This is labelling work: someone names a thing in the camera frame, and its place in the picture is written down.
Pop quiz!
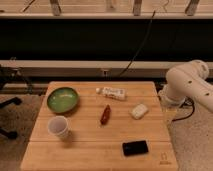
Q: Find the white paper cup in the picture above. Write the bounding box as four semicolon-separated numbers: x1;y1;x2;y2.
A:
47;116;69;139

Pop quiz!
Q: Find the white soap bar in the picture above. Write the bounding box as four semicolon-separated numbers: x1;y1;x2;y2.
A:
130;104;149;120

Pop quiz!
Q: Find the black floor cable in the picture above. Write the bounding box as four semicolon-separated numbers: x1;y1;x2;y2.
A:
171;99;196;123

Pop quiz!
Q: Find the black smartphone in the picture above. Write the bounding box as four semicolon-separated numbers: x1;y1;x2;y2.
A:
122;140;149;156

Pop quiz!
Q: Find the black hanging cable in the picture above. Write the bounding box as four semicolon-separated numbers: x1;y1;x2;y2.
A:
118;9;157;78

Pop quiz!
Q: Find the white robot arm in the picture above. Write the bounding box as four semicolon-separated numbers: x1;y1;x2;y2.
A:
159;60;213;113

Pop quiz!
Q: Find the red chili pepper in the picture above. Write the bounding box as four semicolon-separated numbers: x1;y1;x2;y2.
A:
100;105;111;125

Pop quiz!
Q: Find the white tube with label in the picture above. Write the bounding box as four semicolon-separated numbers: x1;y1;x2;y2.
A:
96;87;126;101

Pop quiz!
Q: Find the green ceramic bowl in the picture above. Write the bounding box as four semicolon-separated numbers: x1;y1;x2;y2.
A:
47;87;79;114

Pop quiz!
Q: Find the black office chair base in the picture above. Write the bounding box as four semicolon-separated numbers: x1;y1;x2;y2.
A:
0;64;34;140

